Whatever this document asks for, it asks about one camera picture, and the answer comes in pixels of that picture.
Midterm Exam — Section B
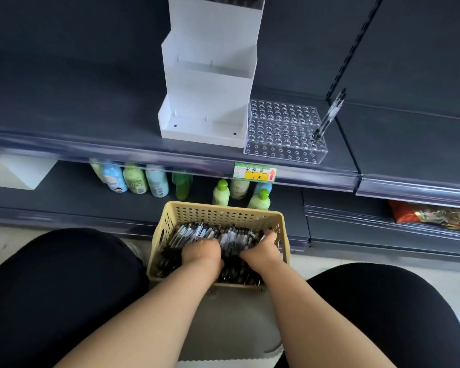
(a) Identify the person's right hand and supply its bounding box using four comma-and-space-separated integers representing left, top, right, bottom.
239, 230, 283, 271

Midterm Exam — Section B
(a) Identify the person's left hand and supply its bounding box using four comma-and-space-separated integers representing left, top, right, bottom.
181, 238, 225, 281

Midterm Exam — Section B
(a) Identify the person's left forearm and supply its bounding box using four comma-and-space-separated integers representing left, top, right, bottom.
53, 263, 220, 368

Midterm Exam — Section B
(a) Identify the person's right forearm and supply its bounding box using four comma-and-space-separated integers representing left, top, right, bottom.
248, 264, 396, 368

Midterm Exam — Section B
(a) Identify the pile of black pens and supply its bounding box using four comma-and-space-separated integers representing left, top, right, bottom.
156, 221, 270, 286

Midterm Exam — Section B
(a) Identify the yellow perforated plastic basket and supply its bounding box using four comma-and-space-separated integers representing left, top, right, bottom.
147, 201, 292, 290

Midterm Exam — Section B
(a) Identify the pale bottle with green cap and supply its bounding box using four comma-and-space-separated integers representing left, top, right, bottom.
212, 179, 231, 207
247, 188, 271, 211

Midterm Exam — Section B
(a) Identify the cream bottle with green label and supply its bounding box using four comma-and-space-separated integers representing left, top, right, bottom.
230, 179, 251, 200

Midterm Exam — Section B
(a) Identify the bright green translucent bottle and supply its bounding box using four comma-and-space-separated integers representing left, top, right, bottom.
172, 170, 194, 200

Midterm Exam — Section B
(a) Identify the yellow green price label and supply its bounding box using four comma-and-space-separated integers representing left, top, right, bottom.
233, 162, 278, 183

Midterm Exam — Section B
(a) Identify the dark low grooved shelf board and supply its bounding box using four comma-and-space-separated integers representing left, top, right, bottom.
302, 188, 460, 262

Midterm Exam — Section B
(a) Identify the light blue lotion bottle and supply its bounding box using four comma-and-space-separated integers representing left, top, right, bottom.
145, 165, 169, 198

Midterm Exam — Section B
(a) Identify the green labelled lotion bottle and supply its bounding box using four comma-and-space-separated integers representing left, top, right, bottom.
123, 163, 149, 194

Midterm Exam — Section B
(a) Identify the clear acrylic pen holder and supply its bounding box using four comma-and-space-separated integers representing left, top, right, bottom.
243, 98, 329, 165

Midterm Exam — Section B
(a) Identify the blue bottle with cartoon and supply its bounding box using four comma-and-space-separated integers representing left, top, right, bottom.
101, 164, 129, 194

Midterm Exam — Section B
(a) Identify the pale green lotion bottle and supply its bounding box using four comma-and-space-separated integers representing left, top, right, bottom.
90, 159, 106, 183

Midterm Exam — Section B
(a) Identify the clear black-tipped pen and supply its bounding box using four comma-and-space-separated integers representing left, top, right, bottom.
310, 88, 346, 141
317, 93, 347, 141

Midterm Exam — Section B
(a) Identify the person's right leg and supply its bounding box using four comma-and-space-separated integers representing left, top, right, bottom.
277, 263, 460, 368

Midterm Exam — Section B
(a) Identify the person's leg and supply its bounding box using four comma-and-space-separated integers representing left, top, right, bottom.
0, 227, 151, 368
277, 263, 460, 368

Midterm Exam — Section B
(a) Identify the orange snack packet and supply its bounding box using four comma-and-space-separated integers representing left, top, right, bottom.
388, 200, 460, 233

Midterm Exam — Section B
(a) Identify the white tiered display stand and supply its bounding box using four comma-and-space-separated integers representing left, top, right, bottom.
158, 0, 267, 149

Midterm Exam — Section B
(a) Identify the person's left leg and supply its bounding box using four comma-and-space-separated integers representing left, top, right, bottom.
0, 227, 151, 368

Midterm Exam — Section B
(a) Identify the dark short shelf board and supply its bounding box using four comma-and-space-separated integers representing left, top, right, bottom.
335, 100, 460, 210

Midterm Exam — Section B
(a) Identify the dark long shelf board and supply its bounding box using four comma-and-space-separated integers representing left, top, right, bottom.
0, 46, 362, 193

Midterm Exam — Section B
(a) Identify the white cardboard box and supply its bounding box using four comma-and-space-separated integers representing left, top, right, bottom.
0, 155, 58, 191

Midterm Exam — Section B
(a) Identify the slotted black shelf upright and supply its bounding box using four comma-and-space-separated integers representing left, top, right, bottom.
325, 0, 386, 101

